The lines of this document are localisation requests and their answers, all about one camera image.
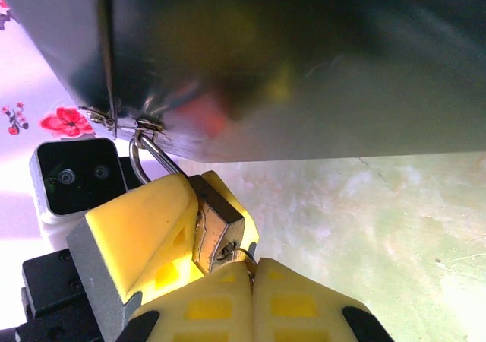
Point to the small metal key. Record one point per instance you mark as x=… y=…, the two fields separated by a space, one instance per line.
x=240 y=256

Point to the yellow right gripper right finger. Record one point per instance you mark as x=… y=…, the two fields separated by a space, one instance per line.
x=296 y=311

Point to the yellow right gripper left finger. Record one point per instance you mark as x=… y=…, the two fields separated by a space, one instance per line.
x=205 y=311

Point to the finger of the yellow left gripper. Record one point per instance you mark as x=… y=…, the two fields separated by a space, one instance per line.
x=237 y=209
x=136 y=224

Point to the small brass padlock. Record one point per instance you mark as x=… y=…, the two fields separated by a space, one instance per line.
x=216 y=220

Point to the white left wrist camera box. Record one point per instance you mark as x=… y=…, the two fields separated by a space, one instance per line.
x=76 y=178

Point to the starry night tin box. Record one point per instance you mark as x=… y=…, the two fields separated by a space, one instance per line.
x=266 y=53

